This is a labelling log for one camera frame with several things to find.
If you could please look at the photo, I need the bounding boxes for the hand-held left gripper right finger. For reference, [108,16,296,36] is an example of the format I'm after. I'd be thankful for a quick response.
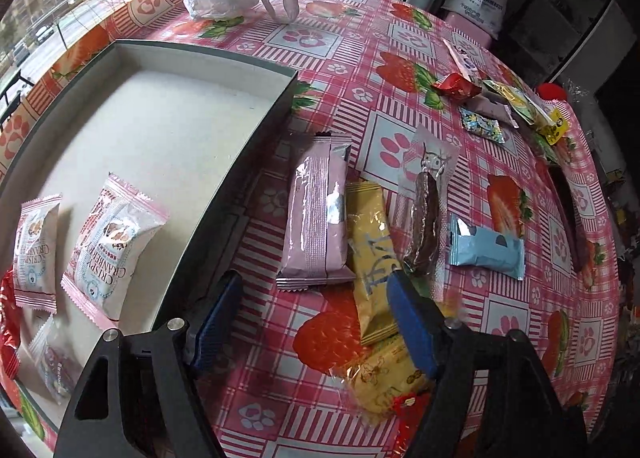
[386,270,589,458]

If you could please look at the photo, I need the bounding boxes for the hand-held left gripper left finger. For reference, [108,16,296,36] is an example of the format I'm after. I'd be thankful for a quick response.
[54,270,246,458]

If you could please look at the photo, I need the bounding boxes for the pink snack packet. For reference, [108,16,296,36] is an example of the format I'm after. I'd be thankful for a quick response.
[275,132,357,292]

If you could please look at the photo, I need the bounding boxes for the grey cardboard box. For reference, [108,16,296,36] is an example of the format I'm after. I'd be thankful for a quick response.
[0,40,301,444]

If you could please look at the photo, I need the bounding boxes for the clear packet with yellow biscuit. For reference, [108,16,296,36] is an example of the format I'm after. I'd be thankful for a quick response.
[332,338,436,426]

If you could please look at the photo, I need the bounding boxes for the red foil snack packet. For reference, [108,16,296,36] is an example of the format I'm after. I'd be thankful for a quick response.
[390,390,433,444]

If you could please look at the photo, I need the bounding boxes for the light blue snack packet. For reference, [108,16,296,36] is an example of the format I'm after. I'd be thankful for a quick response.
[447,214,526,281]

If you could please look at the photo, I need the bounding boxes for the clear packet with brown snack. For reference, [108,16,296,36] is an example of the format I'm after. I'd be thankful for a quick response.
[397,125,461,303]

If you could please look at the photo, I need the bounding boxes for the large white cranberry snack packet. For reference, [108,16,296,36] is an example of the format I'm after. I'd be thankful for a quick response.
[61,173,170,333]

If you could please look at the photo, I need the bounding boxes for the small white cranberry snack packet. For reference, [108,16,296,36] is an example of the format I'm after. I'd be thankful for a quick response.
[13,194,64,313]

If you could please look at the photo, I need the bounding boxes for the blue floral candy packet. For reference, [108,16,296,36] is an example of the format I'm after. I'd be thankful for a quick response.
[459,106,507,143]

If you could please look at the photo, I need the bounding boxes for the lavender snack packet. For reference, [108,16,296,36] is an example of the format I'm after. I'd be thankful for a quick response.
[467,92,521,129]

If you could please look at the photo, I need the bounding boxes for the red candy packet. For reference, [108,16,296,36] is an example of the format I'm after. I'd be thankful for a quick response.
[432,72,482,99]

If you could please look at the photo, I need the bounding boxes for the yellow cartoon snack packet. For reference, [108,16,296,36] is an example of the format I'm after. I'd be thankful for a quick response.
[534,105,571,146]

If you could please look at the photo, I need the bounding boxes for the yellow green snack packet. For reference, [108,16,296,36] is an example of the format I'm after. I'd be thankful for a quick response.
[482,80,543,127]

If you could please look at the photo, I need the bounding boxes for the red round object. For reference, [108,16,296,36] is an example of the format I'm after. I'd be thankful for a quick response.
[535,82,568,101]

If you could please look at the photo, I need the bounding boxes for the pink white slim packet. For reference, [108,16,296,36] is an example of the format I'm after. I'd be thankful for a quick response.
[443,38,483,84]

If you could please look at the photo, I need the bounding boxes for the pink checked strawberry tablecloth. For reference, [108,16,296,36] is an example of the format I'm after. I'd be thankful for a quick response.
[0,0,622,458]

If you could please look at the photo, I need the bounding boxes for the pink white box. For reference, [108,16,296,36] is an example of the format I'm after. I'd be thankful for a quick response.
[442,0,511,38]

